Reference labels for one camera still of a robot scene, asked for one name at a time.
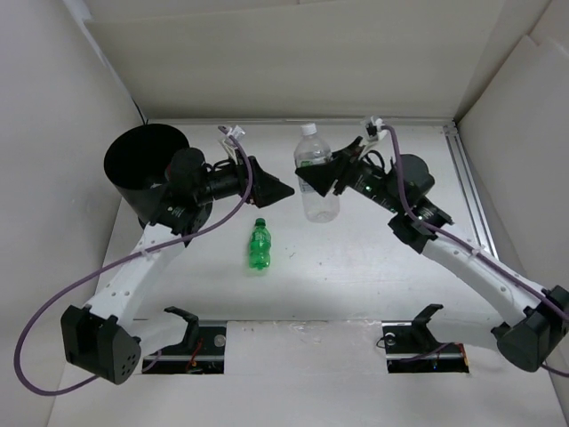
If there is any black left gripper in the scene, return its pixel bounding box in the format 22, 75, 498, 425
195, 149, 293, 208

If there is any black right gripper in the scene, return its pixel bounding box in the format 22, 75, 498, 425
296, 135, 405, 214

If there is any clear bottle blue green label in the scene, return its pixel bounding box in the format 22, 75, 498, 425
293, 123, 340, 223

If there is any green plastic soda bottle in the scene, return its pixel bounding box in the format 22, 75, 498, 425
248, 218, 272, 270

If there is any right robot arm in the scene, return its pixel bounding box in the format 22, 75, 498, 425
295, 137, 568, 372

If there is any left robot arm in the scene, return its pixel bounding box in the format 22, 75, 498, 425
60, 148, 294, 384

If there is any black plastic bin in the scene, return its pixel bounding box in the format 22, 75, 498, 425
103, 124, 189, 224

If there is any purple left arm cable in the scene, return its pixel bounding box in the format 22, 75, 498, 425
13, 126, 254, 396

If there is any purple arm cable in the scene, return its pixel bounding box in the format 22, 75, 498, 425
13, 126, 254, 396
381, 124, 569, 379

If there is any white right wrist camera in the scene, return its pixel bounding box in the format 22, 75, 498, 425
360, 116, 388, 147

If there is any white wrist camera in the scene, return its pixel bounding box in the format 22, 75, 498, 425
218, 125, 245, 162
360, 116, 388, 147

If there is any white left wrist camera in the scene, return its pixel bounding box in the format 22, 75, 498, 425
218, 125, 245, 162

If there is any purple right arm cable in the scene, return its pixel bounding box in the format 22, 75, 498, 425
381, 124, 569, 379

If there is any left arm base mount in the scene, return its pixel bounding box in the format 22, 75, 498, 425
141, 306, 227, 375

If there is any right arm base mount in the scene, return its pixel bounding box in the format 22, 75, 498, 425
375, 304, 469, 374

